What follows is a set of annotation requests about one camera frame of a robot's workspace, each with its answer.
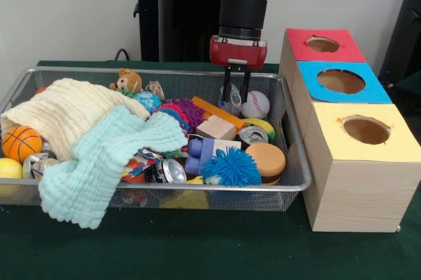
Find white toy baseball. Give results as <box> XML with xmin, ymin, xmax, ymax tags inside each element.
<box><xmin>240</xmin><ymin>91</ymin><xmax>271</xmax><ymax>120</ymax></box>

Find wooden box with three holes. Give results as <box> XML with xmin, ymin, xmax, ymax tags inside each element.
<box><xmin>278</xmin><ymin>28</ymin><xmax>421</xmax><ymax>233</ymax></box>

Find clear mesh bin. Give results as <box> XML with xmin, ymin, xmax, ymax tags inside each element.
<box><xmin>0</xmin><ymin>66</ymin><xmax>312</xmax><ymax>212</ymax></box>

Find dark green table cloth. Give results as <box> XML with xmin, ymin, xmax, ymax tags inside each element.
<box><xmin>393</xmin><ymin>71</ymin><xmax>421</xmax><ymax>97</ymax></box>
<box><xmin>0</xmin><ymin>59</ymin><xmax>421</xmax><ymax>280</ymax></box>

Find wooden cube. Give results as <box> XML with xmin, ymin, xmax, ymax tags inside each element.
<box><xmin>196</xmin><ymin>114</ymin><xmax>237</xmax><ymax>141</ymax></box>

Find toy hamburger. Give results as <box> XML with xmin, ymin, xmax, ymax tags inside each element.
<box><xmin>245</xmin><ymin>143</ymin><xmax>286</xmax><ymax>185</ymax></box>

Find mint green cloth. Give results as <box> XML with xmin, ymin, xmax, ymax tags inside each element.
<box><xmin>38</xmin><ymin>105</ymin><xmax>189</xmax><ymax>230</ymax></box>

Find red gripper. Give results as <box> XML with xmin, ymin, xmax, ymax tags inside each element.
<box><xmin>209</xmin><ymin>35</ymin><xmax>268</xmax><ymax>103</ymax></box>

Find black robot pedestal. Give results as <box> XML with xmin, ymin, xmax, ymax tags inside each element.
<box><xmin>126</xmin><ymin>0</ymin><xmax>266</xmax><ymax>64</ymax></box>

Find brown teddy bear toy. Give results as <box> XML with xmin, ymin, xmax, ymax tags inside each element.
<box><xmin>109</xmin><ymin>68</ymin><xmax>143</xmax><ymax>95</ymax></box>

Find yellow ball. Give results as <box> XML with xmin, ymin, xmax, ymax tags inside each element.
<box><xmin>0</xmin><ymin>157</ymin><xmax>24</xmax><ymax>195</ymax></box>

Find clear plastic packet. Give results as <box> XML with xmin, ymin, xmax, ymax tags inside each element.
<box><xmin>218</xmin><ymin>84</ymin><xmax>243</xmax><ymax>118</ymax></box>

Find black cable loop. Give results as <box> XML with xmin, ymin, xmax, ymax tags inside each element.
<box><xmin>114</xmin><ymin>48</ymin><xmax>132</xmax><ymax>62</ymax></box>

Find blue spiky ball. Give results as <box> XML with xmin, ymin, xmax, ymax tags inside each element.
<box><xmin>201</xmin><ymin>147</ymin><xmax>263</xmax><ymax>187</ymax></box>

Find orange toy basketball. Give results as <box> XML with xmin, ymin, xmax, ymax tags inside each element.
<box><xmin>1</xmin><ymin>125</ymin><xmax>43</xmax><ymax>164</ymax></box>

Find cream knitted cloth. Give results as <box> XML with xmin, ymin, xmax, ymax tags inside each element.
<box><xmin>0</xmin><ymin>78</ymin><xmax>151</xmax><ymax>162</ymax></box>

